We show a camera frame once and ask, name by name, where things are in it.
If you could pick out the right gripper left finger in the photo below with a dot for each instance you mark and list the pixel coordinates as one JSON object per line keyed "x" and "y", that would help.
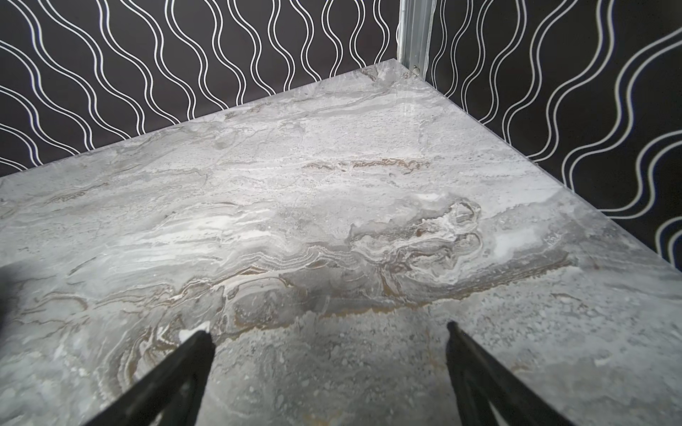
{"x": 171, "y": 393}

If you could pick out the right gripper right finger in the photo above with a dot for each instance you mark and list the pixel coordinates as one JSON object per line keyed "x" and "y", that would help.
{"x": 486, "y": 390}

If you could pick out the aluminium corner post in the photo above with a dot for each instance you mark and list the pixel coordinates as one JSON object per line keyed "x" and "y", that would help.
{"x": 415, "y": 28}

